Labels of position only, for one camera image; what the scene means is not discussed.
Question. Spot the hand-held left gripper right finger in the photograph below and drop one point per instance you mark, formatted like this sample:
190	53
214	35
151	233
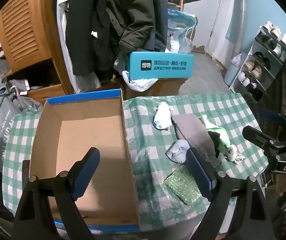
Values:
200	176

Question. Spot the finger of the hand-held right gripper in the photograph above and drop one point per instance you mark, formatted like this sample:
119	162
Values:
270	116
257	136

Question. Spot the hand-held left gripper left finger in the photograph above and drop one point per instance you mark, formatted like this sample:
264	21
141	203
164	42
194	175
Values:
85	176

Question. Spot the blue-rimmed cardboard shoe box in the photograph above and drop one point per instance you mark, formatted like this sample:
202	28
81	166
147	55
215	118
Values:
90	142

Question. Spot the light green cloth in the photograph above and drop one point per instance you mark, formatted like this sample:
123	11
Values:
220	135

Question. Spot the white fluffy sock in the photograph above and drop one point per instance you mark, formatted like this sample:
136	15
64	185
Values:
162	116

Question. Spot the small printed white sock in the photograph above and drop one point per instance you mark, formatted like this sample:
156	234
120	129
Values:
234	155

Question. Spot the light grey sock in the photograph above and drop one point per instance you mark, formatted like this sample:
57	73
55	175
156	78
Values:
179	151

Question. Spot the black sock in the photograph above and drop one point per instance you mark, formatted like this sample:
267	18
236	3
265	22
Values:
214	141

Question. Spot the grey folded cloth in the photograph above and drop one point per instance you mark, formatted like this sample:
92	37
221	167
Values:
191	132

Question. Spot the group of shoes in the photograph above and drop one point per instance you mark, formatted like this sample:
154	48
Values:
255	68

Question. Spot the light blue trash bin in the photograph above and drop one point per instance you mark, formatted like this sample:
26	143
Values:
231	73

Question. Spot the grey shoe rack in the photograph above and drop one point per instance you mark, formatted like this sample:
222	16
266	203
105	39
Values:
260	55

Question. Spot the green checked tablecloth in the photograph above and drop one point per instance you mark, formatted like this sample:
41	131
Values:
148	135

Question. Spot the large brown cardboard box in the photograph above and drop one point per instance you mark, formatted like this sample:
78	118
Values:
165	87

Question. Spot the grey printed tote bag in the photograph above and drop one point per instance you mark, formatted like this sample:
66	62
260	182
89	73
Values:
2	125

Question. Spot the white plastic bag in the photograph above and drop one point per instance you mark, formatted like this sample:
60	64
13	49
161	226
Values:
139	83

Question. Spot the white door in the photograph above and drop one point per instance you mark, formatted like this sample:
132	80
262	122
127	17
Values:
228	17

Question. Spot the teal printed box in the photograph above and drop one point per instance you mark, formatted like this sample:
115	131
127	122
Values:
160	66

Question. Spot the pile of grey clothes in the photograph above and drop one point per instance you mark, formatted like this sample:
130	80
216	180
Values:
0	85

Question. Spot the blue plastic bag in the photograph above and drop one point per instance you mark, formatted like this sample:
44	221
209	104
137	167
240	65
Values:
179	27

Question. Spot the black hanging jacket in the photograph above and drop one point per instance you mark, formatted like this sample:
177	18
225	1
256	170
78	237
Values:
88	30

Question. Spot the wooden louvred cabinet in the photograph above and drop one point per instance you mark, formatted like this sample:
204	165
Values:
25	32

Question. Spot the white hanging garment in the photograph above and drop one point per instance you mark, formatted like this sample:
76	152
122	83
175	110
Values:
61	17

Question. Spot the dark green hanging jacket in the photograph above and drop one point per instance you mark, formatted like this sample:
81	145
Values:
138	12

